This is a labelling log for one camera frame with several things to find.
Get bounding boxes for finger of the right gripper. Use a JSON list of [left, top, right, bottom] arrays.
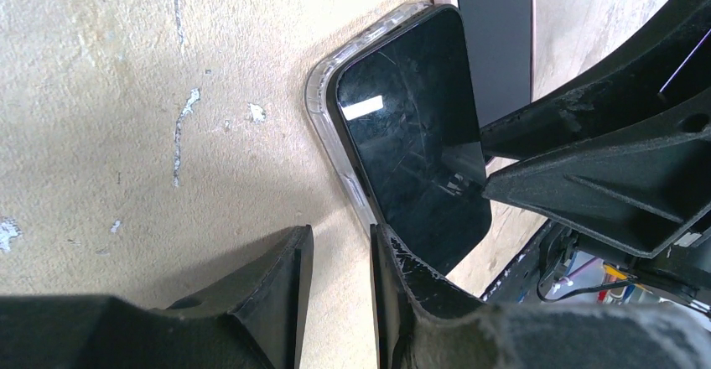
[[483, 94, 710, 258], [481, 0, 710, 160]]

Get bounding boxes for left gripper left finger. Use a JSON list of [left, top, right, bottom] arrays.
[[1, 226, 314, 368]]

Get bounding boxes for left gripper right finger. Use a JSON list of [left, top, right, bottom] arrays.
[[371, 225, 710, 368]]

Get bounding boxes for black phone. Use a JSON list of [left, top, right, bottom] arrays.
[[433, 0, 535, 126]]

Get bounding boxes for black phone face down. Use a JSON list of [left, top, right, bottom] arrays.
[[326, 5, 491, 274]]

